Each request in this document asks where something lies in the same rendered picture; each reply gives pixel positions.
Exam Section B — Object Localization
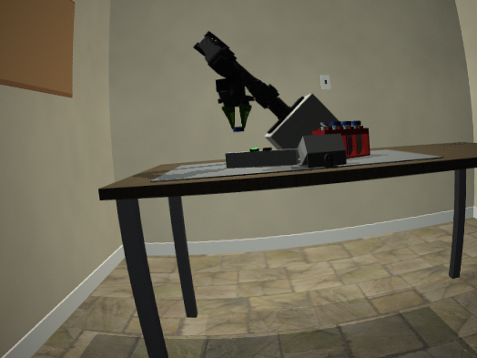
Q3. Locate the grey flat mat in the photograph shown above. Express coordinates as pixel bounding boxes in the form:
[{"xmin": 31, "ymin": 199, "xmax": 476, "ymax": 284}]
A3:
[{"xmin": 150, "ymin": 149, "xmax": 444, "ymax": 182}]

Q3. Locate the red tube rack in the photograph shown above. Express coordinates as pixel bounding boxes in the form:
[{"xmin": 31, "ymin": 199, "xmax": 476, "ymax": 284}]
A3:
[{"xmin": 312, "ymin": 126, "xmax": 370, "ymax": 159}]

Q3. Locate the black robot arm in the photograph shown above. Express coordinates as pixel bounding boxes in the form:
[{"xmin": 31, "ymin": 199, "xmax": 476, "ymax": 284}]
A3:
[{"xmin": 193, "ymin": 31, "xmax": 305, "ymax": 134}]

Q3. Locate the grey control panel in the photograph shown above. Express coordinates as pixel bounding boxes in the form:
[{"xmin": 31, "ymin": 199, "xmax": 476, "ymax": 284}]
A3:
[{"xmin": 298, "ymin": 134, "xmax": 347, "ymax": 168}]

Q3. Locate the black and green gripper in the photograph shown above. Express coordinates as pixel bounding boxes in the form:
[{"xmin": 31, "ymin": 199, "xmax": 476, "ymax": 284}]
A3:
[{"xmin": 218, "ymin": 96, "xmax": 254, "ymax": 129}]

